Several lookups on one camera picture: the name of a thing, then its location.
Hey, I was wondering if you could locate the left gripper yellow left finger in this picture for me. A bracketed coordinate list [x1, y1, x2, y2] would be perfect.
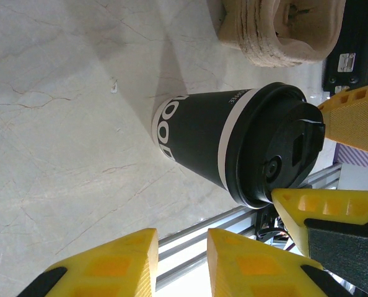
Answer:
[16, 228, 159, 297]

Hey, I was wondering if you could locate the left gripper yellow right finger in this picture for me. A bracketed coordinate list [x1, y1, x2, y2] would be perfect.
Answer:
[207, 228, 330, 297]

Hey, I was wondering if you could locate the black plastic cup lid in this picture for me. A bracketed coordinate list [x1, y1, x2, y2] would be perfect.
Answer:
[224, 82, 326, 210]

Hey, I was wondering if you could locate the black hard case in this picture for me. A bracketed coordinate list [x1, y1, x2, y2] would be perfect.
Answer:
[322, 0, 368, 93]

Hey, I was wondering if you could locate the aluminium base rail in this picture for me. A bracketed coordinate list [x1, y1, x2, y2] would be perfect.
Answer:
[155, 162, 343, 288]

